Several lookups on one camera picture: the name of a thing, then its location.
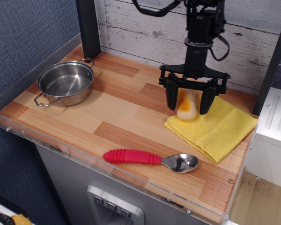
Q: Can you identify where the grey cabinet with buttons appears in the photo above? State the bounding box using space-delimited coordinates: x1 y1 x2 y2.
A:
36 145 204 225

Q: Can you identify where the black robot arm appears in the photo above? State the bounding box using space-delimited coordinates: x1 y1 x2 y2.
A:
159 0 230 115

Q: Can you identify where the small steel pot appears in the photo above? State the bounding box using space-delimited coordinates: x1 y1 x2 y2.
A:
34 59 95 107

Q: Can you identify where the toy bread loaf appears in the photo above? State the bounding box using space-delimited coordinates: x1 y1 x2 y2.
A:
176 88 199 120

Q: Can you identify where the black frame post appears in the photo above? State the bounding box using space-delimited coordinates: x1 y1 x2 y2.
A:
252 33 281 116
75 0 101 59

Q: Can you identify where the white ribbed side unit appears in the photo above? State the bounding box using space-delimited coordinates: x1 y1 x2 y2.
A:
244 88 281 186

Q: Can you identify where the clear acrylic table guard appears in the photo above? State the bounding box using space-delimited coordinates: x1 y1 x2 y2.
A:
0 32 258 223

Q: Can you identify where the yellow black object bottom left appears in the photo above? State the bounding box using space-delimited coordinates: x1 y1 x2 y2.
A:
0 213 33 225

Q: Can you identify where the yellow folded cloth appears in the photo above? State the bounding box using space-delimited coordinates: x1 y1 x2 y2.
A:
164 97 258 163

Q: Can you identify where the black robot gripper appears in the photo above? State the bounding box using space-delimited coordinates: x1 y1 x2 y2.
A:
159 41 230 115

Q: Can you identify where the right black frame post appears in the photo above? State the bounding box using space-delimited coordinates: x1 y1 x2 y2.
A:
252 33 281 116

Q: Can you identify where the left black frame post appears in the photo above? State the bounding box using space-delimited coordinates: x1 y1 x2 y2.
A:
75 0 101 59

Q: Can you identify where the red handled metal spoon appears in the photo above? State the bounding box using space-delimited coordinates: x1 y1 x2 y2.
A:
103 149 199 173

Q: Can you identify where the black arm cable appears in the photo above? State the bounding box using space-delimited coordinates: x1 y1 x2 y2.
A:
210 35 230 62

